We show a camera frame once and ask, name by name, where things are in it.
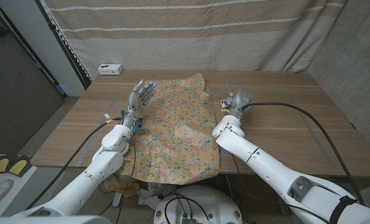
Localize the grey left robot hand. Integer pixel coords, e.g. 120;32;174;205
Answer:
119;78;157;133

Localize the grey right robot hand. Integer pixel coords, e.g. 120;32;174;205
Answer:
224;87;254;122

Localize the floral orange fabric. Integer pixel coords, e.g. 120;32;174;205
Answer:
118;73;221;185

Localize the crumpled brown paper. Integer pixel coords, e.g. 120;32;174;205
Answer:
104;175;141;198

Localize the crumpled white paper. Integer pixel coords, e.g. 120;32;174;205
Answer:
137;182;178;211

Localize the white power strip box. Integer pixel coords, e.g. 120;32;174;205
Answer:
98;63;124;76

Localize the beige striped curtain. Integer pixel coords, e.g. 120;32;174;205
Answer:
39;0;349;82

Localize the grey table leg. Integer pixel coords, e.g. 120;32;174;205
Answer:
111;192;125;208

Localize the white robot torso base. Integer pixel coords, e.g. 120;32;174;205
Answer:
153;185;244;224

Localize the dark wooden door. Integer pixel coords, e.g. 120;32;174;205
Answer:
0;1;66;156

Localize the white grey floor platform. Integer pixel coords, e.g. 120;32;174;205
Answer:
0;154;68;218

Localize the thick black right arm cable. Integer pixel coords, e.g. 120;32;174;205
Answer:
241;101;366;206

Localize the thin black left wrist cable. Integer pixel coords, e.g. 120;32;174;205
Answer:
113;131;137;223

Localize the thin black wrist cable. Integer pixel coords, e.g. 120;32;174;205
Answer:
231;154;257;200
113;131;137;223

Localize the black metal frame post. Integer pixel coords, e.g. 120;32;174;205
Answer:
34;0;92;90

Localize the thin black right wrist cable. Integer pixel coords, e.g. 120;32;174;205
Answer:
231;154;257;200

